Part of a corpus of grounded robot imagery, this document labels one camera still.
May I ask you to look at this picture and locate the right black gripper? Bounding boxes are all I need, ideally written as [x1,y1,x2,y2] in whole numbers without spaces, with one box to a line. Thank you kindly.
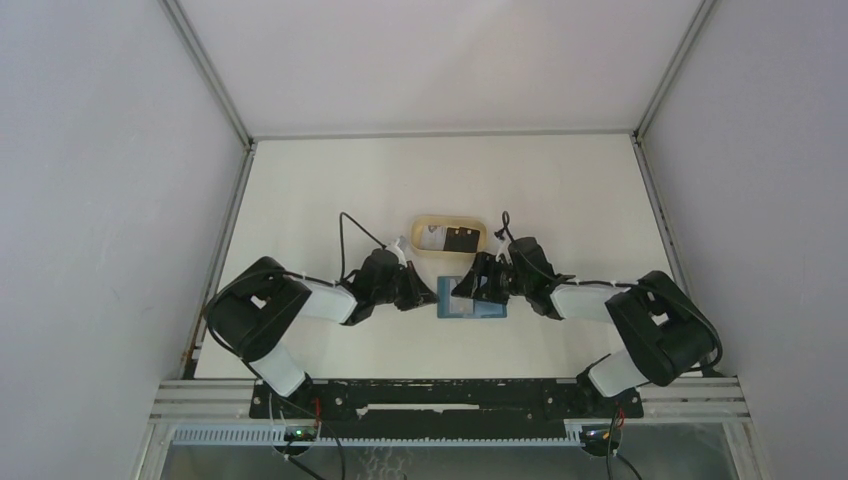
[451,250,532,305]

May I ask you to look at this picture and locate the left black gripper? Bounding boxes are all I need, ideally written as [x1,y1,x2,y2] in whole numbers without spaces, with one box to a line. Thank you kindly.
[372,260,439,311]

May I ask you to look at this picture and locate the white card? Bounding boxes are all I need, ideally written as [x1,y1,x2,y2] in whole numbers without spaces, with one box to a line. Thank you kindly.
[448,297,475,317]
[419,225,447,251]

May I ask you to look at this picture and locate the blue card holder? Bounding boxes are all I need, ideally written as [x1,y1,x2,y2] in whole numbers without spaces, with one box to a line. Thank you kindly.
[437,276,507,319]

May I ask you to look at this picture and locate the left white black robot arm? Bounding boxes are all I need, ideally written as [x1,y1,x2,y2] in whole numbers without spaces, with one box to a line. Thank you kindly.
[203,247,439,417]

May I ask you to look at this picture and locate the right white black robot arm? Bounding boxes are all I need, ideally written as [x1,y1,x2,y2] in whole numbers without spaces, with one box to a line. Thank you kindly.
[451,237,724,416]

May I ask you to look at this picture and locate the black card in tray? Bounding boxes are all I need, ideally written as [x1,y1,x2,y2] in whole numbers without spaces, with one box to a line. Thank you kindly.
[443,227,481,253]

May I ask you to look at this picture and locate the white card in tray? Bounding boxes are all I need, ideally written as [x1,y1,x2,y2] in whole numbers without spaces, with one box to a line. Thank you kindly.
[419,225,447,251]

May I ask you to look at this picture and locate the beige oval tray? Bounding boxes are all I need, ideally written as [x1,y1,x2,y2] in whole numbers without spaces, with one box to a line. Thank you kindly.
[410,215,488,260]

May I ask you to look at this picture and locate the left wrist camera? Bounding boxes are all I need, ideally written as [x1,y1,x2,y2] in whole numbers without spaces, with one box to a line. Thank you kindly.
[386,236,407,265]

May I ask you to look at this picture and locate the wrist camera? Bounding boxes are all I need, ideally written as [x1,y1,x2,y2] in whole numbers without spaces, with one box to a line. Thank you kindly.
[386,236,407,265]
[495,235,512,264]

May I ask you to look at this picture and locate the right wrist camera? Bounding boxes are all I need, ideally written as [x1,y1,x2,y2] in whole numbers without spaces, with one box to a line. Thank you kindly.
[495,235,512,264]

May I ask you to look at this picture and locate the left black cable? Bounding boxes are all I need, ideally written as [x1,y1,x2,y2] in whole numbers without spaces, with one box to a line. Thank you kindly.
[339,211,389,283]

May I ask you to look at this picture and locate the black cable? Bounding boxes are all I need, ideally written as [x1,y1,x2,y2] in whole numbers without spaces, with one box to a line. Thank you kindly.
[339,211,389,283]
[493,211,725,480]

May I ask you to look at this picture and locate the black mounting base plate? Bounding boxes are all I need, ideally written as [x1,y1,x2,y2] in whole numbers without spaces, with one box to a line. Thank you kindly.
[249,378,644,441]

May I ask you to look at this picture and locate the right black cable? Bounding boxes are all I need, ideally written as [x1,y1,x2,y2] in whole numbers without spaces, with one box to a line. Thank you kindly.
[493,211,725,480]

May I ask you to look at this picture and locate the white toothed cable duct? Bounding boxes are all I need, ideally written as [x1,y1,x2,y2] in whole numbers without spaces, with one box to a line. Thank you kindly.
[173,423,586,448]

